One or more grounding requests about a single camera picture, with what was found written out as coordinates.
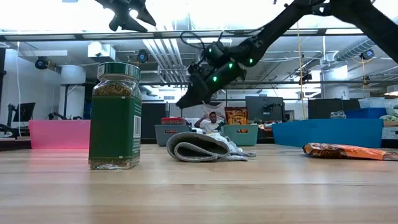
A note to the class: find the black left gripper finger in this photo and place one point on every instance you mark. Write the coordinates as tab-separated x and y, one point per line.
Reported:
146	15
124	23

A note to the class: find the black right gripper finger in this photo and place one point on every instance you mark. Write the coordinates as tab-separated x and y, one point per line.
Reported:
192	96

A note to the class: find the red-lid spice tin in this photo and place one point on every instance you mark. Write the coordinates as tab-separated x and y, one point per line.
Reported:
172	120

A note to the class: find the orange taco seasoning packet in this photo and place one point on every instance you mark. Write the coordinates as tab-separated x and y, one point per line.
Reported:
236	116
342	152

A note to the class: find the green-lid herb spice jar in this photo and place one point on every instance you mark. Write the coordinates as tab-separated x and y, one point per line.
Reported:
115	130

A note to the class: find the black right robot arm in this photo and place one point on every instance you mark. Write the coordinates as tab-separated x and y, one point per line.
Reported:
280	25

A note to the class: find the black small monitor on arm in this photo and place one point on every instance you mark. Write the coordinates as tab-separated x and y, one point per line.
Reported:
26	110

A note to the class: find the person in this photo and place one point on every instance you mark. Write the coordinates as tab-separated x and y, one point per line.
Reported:
213	123

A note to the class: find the white ceiling air unit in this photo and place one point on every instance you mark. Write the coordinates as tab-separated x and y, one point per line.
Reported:
101	51

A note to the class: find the black tall cabinet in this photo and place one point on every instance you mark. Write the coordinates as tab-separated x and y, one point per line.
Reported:
155	121

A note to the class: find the black wide monitor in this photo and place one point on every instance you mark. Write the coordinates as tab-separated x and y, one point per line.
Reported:
264	107

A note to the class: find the grey-teal plastic bin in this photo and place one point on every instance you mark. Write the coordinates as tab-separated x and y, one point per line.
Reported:
161	138

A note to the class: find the folded grey towel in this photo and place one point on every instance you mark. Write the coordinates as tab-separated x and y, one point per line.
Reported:
199	149

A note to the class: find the light teal plastic bin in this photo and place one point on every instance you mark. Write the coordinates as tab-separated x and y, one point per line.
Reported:
231	138

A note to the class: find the white round column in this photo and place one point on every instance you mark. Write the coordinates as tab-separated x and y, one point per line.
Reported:
73	93
335	81

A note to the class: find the black low cabinet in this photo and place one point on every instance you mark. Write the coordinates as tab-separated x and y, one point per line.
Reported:
326	109

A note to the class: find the blue plastic tray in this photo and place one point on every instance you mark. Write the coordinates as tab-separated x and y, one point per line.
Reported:
326	133

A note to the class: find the pink plastic bin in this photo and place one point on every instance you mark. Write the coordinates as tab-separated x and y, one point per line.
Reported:
59	133

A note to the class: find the blue storage bin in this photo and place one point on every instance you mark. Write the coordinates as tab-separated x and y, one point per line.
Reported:
365	113

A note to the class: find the clear storage bin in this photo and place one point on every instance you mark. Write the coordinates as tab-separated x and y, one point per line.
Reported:
373	102

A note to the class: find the black ceiling-mounted camera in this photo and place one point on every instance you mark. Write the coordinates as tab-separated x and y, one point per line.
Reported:
142	56
42	63
367	54

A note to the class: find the black overhead frame beam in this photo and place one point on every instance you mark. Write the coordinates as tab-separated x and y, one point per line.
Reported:
79	35

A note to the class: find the silver slanted ventilation duct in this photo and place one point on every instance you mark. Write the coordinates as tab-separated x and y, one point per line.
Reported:
351	49

